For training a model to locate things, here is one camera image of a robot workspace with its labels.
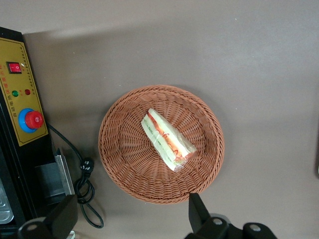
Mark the yellow control panel plate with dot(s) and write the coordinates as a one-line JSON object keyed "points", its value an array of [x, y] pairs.
{"points": [[15, 82]]}

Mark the silver metal pan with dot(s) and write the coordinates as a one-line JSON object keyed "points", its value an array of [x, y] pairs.
{"points": [[5, 206]]}

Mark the red rocker power switch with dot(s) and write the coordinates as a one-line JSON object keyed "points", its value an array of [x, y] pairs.
{"points": [[14, 67]]}

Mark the green indicator light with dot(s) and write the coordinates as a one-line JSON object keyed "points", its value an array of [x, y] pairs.
{"points": [[15, 93]]}

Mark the plastic-wrapped triangle sandwich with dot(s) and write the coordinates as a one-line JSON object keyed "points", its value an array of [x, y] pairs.
{"points": [[164, 139]]}

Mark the red indicator light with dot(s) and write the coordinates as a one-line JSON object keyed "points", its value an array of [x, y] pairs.
{"points": [[27, 92]]}

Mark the small white object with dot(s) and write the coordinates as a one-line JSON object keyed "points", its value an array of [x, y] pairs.
{"points": [[72, 235]]}

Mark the brown round wicker basket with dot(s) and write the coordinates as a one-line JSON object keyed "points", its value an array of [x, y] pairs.
{"points": [[124, 161]]}

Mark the silver metal bracket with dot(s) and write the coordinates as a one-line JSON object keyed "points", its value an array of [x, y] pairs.
{"points": [[64, 171]]}

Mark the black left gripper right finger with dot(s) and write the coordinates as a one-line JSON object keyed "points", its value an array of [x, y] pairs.
{"points": [[199, 216]]}

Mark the black food warmer cabinet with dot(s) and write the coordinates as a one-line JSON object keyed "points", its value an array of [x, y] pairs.
{"points": [[17, 169]]}

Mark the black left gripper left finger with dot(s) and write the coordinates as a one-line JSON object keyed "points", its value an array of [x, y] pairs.
{"points": [[61, 216]]}

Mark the red knob on blue base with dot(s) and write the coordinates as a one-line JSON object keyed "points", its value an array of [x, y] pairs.
{"points": [[33, 120]]}

